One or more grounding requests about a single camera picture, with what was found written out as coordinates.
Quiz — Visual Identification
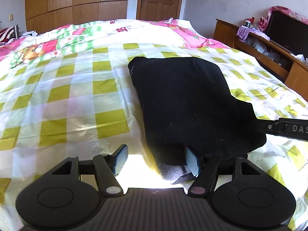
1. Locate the black knit sweater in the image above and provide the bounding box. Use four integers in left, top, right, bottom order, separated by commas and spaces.
128, 57, 266, 183

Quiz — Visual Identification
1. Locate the wooden tv cabinet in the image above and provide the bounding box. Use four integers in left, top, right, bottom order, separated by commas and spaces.
213, 19, 307, 100

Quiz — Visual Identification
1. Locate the green checkered bed sheet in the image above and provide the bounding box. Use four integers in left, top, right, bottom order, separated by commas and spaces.
1, 43, 307, 230

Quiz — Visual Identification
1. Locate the black flat television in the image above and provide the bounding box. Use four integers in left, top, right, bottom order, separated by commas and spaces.
265, 11, 308, 59

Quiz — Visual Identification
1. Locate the purple patterned cloth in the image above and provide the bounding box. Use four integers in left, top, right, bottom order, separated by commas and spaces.
236, 26, 270, 42

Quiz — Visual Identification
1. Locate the pink cloth over television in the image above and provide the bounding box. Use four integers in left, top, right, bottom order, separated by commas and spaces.
257, 5, 308, 32

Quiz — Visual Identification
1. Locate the small santa figurine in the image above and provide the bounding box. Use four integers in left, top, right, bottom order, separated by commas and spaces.
243, 17, 255, 28

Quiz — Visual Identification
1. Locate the pink floral quilt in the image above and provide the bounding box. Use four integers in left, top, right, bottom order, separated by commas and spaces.
1, 18, 227, 69

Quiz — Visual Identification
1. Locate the red white striped pillow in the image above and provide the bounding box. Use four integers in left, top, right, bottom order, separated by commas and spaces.
0, 24, 20, 44

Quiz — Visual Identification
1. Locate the wooden wardrobe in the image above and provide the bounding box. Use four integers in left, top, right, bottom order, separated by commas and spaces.
25, 0, 127, 33

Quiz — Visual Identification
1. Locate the brown wooden door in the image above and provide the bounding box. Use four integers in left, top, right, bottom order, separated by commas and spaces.
136, 0, 182, 21

